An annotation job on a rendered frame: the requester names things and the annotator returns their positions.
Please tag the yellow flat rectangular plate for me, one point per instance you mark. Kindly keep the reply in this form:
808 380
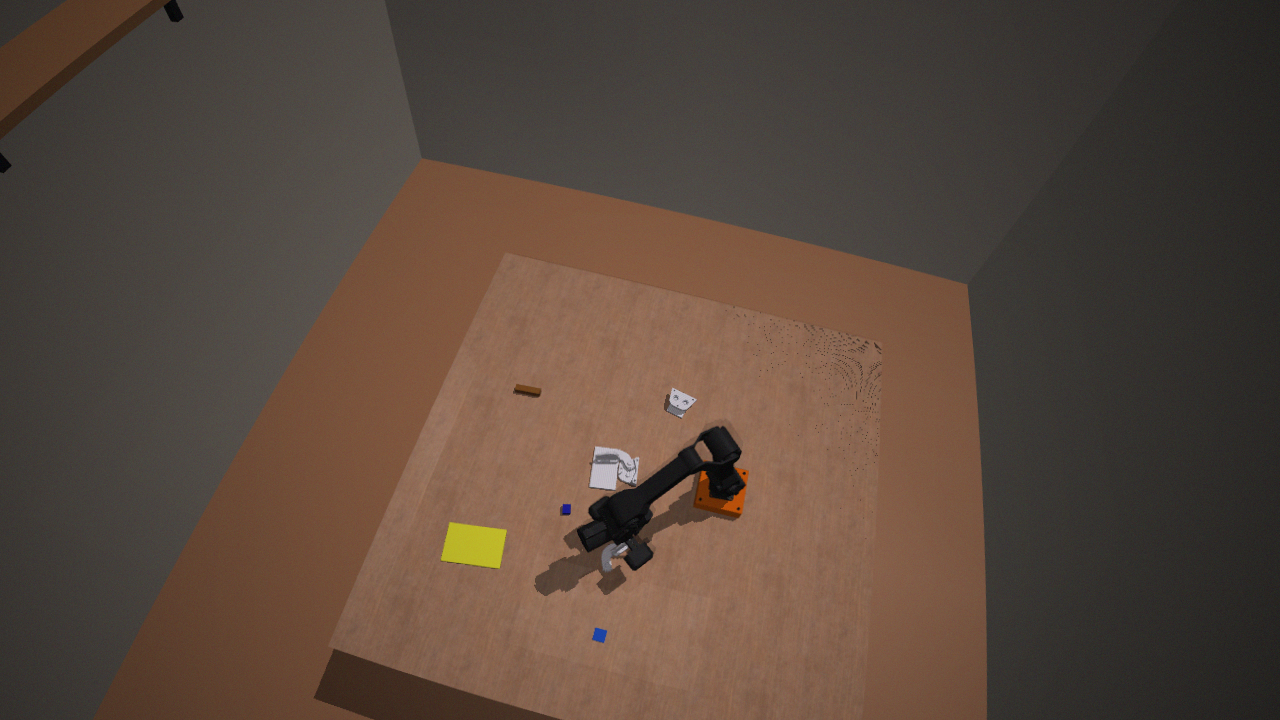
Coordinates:
474 545

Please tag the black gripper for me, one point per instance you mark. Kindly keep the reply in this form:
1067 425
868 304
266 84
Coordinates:
639 555

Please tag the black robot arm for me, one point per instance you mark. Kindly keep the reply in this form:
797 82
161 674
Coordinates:
630 508

